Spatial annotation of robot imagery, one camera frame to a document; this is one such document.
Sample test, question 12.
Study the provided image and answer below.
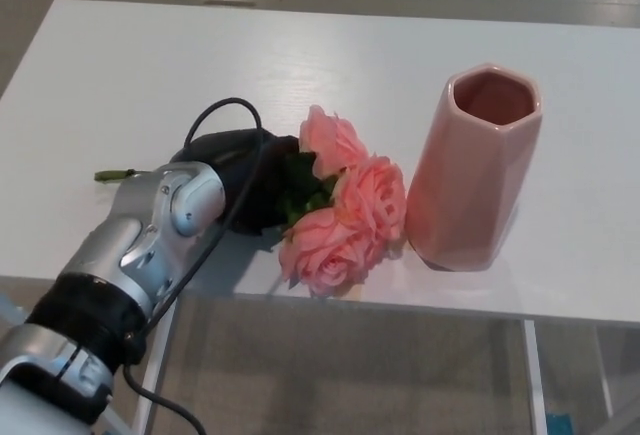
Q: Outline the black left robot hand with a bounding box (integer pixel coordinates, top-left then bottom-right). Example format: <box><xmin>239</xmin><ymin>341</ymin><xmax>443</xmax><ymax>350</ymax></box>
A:
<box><xmin>169</xmin><ymin>127</ymin><xmax>321</xmax><ymax>236</ymax></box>

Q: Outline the pink artificial rose bouquet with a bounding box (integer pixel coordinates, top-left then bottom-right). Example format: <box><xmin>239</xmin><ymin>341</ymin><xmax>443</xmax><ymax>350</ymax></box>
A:
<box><xmin>94</xmin><ymin>104</ymin><xmax>407</xmax><ymax>299</ymax></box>

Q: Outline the pink faceted ceramic vase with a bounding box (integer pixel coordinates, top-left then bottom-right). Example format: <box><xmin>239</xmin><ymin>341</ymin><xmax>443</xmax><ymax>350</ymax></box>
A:
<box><xmin>405</xmin><ymin>62</ymin><xmax>545</xmax><ymax>273</ymax></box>

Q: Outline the white metal table leg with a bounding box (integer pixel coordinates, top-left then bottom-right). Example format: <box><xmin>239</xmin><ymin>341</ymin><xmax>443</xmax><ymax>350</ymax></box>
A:
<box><xmin>594</xmin><ymin>324</ymin><xmax>617</xmax><ymax>435</ymax></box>
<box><xmin>522</xmin><ymin>319</ymin><xmax>546</xmax><ymax>435</ymax></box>
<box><xmin>133</xmin><ymin>299</ymin><xmax>177</xmax><ymax>435</ymax></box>

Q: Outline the blue floor tape patch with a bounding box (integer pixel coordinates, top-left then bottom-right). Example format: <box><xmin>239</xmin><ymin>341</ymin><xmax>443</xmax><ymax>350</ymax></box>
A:
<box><xmin>542</xmin><ymin>409</ymin><xmax>574</xmax><ymax>435</ymax></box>

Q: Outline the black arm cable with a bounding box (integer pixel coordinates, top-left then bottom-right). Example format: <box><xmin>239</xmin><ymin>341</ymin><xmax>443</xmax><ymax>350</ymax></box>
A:
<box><xmin>119</xmin><ymin>97</ymin><xmax>266</xmax><ymax>435</ymax></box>

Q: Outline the light blue metal frame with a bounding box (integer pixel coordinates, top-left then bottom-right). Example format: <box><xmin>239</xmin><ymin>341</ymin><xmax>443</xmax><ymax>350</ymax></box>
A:
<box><xmin>0</xmin><ymin>290</ymin><xmax>31</xmax><ymax>329</ymax></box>

